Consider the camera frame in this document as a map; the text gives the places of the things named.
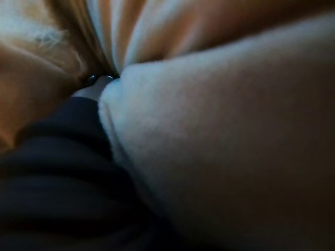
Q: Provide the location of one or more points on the left robot hand black glove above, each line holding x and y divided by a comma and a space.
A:
57, 183

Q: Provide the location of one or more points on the white fringed cushion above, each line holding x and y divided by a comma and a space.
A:
222, 130

